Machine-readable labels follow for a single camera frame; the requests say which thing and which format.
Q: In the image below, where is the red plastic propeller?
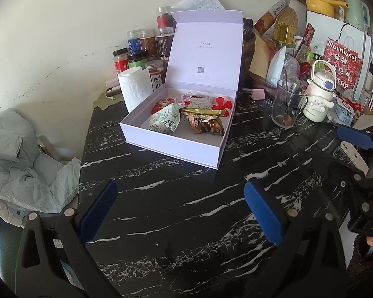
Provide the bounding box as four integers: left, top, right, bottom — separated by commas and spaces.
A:
211, 97, 233, 118

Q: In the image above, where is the white bread packet doughnut print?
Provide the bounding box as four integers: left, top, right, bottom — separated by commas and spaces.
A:
185, 96, 213, 110

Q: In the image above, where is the green brown cereal packet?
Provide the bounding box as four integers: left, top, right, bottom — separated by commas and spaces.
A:
181, 108, 225, 136

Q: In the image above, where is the white bread packet baguette print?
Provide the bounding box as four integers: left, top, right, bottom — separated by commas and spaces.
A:
148, 103, 181, 134

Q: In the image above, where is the small red candy packet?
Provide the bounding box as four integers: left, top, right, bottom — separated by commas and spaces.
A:
151, 98, 175, 114

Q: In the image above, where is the clear acrylic toy plane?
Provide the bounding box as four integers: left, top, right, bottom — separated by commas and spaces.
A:
174, 92, 193, 107

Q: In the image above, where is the blue face mask packet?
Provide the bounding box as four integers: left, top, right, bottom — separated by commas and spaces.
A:
333, 97, 361, 126

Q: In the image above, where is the white cartoon dog bottle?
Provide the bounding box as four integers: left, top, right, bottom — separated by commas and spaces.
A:
302, 59, 336, 122

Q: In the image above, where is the red northeast paper bag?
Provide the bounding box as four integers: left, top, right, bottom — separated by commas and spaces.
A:
323, 38, 362, 90

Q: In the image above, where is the clear glass mug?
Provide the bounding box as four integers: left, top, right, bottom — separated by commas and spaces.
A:
271, 80, 308, 129

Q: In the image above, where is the light blue down jacket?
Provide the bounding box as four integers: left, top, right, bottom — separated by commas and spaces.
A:
0, 109, 81, 213

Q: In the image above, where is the pink sticky note pad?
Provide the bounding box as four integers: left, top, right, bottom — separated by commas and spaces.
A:
251, 89, 266, 100

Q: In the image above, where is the mint green electric kettle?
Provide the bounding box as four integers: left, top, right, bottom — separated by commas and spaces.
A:
345, 0, 371, 31

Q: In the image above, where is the yellow pot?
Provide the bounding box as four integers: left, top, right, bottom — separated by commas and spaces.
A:
305, 0, 349, 18

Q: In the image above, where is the white open gift box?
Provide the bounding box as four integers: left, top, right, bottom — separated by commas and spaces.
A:
120, 9, 243, 169

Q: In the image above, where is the green coaster mat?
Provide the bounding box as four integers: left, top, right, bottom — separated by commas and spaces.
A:
93, 93, 123, 110

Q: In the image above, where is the white power bank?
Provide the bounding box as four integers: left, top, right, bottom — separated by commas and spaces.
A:
105, 79, 121, 98

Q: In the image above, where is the printed paper sheet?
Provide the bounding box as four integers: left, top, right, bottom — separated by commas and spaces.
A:
171, 0, 224, 11

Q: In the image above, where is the white paper towel roll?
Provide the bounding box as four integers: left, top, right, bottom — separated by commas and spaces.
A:
118, 67, 153, 112

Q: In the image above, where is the orange peel plastic jar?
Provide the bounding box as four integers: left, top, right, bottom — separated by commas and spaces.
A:
145, 59, 165, 92

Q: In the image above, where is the dark label plastic jar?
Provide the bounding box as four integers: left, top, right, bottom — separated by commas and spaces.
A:
157, 27, 174, 61

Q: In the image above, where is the red label spice jar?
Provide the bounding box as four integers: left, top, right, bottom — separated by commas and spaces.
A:
112, 48, 129, 74

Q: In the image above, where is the green label black-lid jar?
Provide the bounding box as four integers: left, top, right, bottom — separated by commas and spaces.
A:
127, 52, 148, 69

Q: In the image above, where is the brown label plastic jar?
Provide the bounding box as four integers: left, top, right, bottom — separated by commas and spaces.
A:
140, 29, 158, 61

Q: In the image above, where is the blue label plastic jar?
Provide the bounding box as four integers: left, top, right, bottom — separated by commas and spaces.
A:
127, 30, 143, 55

